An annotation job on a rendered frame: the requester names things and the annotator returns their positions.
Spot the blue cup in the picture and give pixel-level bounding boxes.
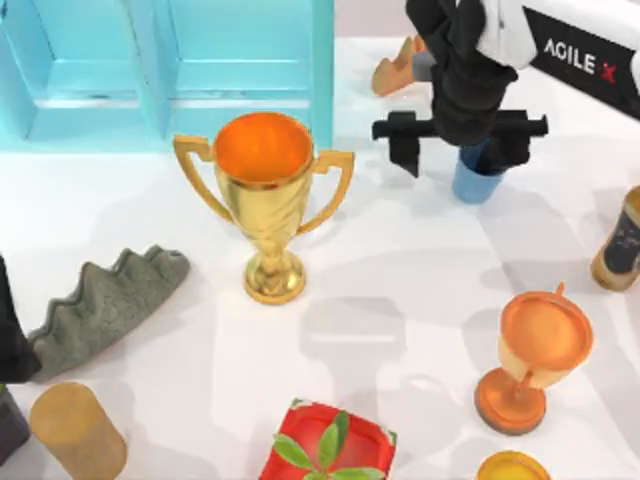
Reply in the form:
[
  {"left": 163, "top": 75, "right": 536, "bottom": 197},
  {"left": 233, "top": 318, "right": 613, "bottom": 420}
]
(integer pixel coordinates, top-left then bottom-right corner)
[{"left": 451, "top": 139, "right": 507, "bottom": 205}]

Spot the pale grey rounded box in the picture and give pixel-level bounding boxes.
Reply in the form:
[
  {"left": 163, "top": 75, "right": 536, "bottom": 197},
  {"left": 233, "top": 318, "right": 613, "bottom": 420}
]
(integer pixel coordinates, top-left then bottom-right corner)
[{"left": 412, "top": 52, "right": 437, "bottom": 82}]

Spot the tan ridged object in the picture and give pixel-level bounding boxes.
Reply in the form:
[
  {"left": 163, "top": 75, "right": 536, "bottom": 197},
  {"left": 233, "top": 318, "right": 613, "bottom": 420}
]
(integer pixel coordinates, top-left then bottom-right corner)
[{"left": 371, "top": 34, "right": 432, "bottom": 99}]

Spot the brown bottle with dark label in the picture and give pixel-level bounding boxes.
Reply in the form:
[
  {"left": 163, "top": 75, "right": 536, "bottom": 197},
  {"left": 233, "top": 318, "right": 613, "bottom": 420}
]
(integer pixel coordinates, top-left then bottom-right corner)
[{"left": 589, "top": 185, "right": 640, "bottom": 292}]

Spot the orange trophy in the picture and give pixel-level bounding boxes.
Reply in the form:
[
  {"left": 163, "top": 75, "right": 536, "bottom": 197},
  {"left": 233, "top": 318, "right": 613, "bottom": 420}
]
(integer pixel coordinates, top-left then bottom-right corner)
[{"left": 474, "top": 282, "right": 595, "bottom": 435}]

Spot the light blue rack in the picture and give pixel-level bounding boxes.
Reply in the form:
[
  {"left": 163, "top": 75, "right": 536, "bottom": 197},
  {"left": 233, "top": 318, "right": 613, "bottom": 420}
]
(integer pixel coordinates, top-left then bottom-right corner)
[{"left": 0, "top": 0, "right": 336, "bottom": 154}]

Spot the red plant pot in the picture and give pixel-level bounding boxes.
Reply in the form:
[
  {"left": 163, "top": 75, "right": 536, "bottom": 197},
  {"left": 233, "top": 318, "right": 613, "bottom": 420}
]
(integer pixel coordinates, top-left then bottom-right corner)
[{"left": 257, "top": 398, "right": 400, "bottom": 480}]

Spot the grey ridged object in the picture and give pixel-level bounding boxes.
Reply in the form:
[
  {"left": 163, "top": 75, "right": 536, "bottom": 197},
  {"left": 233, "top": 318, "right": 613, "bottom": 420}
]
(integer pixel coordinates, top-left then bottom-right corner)
[{"left": 27, "top": 244, "right": 192, "bottom": 384}]

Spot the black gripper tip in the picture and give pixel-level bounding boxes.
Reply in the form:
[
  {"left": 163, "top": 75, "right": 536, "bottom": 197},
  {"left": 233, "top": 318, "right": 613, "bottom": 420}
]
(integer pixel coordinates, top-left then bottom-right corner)
[{"left": 0, "top": 254, "right": 43, "bottom": 385}]

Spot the tan cylinder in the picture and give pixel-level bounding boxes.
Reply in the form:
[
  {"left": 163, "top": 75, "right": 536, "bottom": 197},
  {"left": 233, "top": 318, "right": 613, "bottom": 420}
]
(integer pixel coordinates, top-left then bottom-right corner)
[{"left": 28, "top": 382, "right": 129, "bottom": 480}]

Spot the gold trophy with handles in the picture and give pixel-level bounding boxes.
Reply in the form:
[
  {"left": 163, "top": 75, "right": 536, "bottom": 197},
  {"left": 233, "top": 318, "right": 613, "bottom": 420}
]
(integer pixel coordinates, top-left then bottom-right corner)
[{"left": 173, "top": 112, "right": 356, "bottom": 304}]

